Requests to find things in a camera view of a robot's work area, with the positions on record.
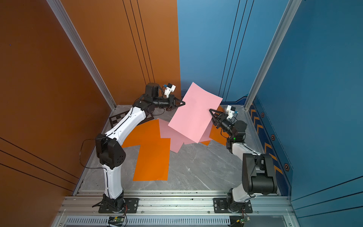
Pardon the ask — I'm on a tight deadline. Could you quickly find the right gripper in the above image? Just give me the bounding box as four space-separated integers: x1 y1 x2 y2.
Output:
209 111 235 140

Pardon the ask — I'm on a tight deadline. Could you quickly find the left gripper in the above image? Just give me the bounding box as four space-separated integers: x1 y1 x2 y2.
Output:
153 96 185 112

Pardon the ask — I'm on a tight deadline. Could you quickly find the pink paper top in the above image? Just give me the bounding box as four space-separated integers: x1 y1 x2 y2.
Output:
168 82 223 142

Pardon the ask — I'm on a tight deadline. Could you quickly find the pink paper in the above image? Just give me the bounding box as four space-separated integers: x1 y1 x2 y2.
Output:
168 82 223 142
159 119 213 153

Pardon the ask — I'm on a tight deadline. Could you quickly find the orange paper front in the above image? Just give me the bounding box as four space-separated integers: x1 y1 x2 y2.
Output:
133 138 170 181

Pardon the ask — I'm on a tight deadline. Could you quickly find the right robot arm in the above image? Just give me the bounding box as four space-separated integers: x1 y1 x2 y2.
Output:
209 109 278 213

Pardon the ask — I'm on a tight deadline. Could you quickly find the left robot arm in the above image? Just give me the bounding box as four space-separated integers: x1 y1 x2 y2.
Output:
95 83 185 213

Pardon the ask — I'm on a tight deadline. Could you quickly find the orange paper back right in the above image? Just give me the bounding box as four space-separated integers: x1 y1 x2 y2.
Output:
217 106 225 113

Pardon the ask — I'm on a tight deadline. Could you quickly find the pink paper lower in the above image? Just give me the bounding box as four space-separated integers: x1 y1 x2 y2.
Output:
159 119 213 153

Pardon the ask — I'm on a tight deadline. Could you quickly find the black white chessboard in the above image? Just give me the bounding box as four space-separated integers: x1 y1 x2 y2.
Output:
109 111 155 128

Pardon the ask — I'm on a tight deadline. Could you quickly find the right small circuit board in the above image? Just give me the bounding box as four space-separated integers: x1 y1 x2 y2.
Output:
229 216 251 227

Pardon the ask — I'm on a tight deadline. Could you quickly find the green circuit board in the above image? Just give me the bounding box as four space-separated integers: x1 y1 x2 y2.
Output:
107 216 127 227

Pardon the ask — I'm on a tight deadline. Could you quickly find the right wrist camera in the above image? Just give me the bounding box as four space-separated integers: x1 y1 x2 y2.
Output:
226 105 236 120

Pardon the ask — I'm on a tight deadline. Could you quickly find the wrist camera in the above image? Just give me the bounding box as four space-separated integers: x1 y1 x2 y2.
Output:
226 105 236 120
163 83 176 98

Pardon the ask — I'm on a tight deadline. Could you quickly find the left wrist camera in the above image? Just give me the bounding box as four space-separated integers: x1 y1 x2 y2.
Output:
163 83 176 98

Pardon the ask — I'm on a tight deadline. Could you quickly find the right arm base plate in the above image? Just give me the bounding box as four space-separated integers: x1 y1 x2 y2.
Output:
213 198 253 214

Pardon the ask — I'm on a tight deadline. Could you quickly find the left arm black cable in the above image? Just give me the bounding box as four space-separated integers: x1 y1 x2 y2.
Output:
79 138 107 171

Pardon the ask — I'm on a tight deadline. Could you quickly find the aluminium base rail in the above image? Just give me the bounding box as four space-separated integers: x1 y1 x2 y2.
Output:
57 190 295 216

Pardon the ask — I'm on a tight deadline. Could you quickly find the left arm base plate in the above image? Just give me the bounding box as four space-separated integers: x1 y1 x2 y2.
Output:
93 197 139 214

